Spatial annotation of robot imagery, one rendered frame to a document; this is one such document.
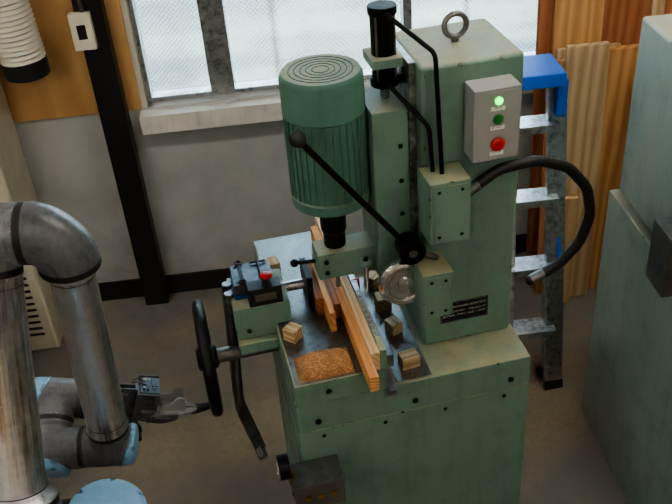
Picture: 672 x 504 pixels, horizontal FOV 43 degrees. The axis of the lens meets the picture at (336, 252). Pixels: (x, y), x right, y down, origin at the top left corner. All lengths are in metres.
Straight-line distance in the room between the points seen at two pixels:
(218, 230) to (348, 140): 1.86
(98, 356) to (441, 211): 0.75
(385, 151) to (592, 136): 1.56
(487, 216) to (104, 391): 0.91
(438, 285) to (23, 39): 1.77
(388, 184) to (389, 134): 0.12
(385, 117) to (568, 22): 1.53
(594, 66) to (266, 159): 1.27
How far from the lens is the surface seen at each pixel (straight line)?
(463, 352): 2.11
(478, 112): 1.75
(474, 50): 1.82
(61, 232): 1.61
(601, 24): 3.28
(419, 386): 2.05
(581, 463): 2.98
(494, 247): 2.02
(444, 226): 1.83
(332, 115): 1.75
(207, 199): 3.52
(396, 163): 1.86
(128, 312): 3.72
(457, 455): 2.26
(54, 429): 2.01
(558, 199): 2.80
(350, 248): 1.99
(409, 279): 1.95
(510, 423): 2.25
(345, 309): 2.02
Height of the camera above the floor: 2.20
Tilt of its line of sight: 35 degrees down
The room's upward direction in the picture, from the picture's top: 5 degrees counter-clockwise
